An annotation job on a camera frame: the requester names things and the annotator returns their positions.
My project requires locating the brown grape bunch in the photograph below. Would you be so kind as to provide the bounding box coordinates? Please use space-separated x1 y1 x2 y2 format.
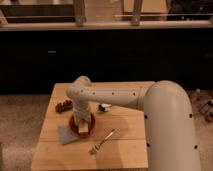
55 100 73 113

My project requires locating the silver metal fork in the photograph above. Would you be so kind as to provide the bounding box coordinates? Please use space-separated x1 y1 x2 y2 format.
88 129 116 155

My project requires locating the red bowl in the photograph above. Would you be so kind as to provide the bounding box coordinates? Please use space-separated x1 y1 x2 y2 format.
68 114 95 138

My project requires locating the tan eraser block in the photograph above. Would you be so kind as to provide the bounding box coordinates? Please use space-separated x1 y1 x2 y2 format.
78 122 89 134

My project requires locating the grey blue cloth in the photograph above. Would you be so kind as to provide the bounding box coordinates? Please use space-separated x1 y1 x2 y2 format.
58 125 79 145

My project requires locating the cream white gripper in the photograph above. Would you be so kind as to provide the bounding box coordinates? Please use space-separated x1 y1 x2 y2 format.
73 101 91 126

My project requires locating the wooden railing shelf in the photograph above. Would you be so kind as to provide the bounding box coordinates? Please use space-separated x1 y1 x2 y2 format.
0 0 213 31

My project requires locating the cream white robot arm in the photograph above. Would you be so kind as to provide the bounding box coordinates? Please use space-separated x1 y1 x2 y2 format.
66 76 202 171

